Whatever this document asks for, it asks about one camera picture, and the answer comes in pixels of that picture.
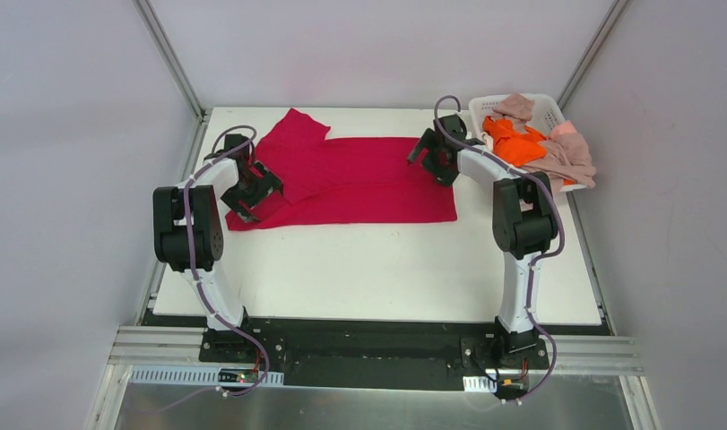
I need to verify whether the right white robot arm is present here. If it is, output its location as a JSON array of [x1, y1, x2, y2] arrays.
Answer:
[[408, 114, 561, 367]]

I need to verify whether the white plastic laundry basket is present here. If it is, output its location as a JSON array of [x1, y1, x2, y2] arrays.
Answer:
[[469, 93, 586, 193]]

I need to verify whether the orange t shirt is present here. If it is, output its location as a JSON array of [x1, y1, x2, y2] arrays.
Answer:
[[482, 116, 548, 167]]

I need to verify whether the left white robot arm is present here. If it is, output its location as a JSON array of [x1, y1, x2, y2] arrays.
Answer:
[[152, 133, 283, 363]]

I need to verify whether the beige pink t shirt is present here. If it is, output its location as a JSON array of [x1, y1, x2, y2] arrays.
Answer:
[[489, 93, 596, 192]]

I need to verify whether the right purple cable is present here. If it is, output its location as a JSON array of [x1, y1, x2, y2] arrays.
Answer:
[[433, 94, 567, 405]]

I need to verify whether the purple cable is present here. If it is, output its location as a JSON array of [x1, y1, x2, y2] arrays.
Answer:
[[183, 125, 271, 399], [433, 94, 567, 405]]

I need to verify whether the aluminium frame rail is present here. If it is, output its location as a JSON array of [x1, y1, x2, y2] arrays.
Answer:
[[109, 326, 645, 376]]

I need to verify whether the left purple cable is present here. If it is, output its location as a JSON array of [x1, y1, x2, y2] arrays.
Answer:
[[183, 125, 271, 399]]

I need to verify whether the red t shirt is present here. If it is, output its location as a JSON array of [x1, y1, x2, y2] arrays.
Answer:
[[225, 108, 458, 232]]

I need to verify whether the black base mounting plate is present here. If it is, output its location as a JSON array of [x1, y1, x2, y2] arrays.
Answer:
[[199, 317, 554, 391]]

